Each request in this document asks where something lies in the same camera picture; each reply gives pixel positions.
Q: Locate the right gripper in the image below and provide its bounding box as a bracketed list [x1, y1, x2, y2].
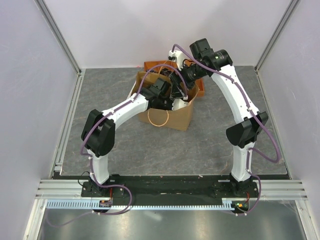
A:
[167, 61, 207, 101]

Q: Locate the brown paper bag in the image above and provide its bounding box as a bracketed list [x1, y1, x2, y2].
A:
[128, 64, 199, 131]

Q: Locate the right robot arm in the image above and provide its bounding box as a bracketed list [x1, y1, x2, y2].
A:
[168, 38, 269, 197]

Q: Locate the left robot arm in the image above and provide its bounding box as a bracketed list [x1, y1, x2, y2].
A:
[80, 77, 188, 197]

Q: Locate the black brown rolled tie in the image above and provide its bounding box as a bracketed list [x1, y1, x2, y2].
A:
[160, 68, 172, 77]

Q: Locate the orange compartment tray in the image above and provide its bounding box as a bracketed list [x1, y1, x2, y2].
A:
[144, 60, 205, 97]

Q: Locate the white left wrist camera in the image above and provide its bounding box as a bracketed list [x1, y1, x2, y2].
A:
[172, 98, 188, 111]

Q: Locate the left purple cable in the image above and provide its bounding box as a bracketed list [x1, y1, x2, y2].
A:
[46, 64, 188, 228]

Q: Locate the purple cable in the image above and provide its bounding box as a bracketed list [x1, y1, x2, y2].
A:
[172, 43, 281, 217]
[46, 64, 188, 228]

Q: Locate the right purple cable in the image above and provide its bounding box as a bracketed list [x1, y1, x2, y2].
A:
[172, 43, 281, 217]

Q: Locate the slotted cable duct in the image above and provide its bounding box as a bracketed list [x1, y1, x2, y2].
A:
[46, 199, 236, 211]

